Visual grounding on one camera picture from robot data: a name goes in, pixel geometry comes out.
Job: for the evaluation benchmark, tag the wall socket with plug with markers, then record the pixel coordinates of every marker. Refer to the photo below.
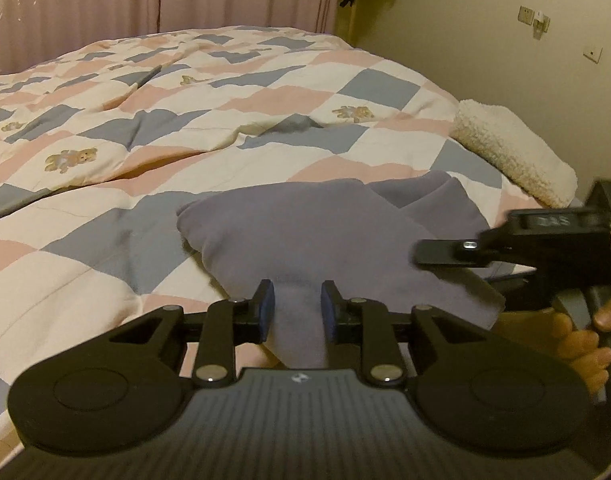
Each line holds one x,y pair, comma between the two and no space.
534,20

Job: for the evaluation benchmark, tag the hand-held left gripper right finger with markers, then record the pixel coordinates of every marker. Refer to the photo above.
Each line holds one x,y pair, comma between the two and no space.
329,310

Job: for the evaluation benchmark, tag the pink blue patchwork quilt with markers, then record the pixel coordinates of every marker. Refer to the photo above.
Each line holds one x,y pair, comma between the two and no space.
150,160

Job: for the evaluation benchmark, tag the person's right hand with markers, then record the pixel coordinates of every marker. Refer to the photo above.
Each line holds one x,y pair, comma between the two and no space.
580,347

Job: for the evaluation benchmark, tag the grey purple garment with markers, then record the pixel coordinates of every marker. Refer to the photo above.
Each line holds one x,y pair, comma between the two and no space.
305,230

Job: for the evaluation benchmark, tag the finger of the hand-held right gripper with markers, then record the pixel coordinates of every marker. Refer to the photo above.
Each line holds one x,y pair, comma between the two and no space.
445,251

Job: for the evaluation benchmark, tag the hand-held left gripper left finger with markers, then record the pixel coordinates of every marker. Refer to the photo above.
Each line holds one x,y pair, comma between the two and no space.
266,310

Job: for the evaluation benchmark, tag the white fleece folded cloth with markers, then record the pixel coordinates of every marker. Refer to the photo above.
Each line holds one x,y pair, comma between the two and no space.
510,147

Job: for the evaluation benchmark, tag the white wall switch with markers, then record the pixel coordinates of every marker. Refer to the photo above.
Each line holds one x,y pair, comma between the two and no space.
593,54

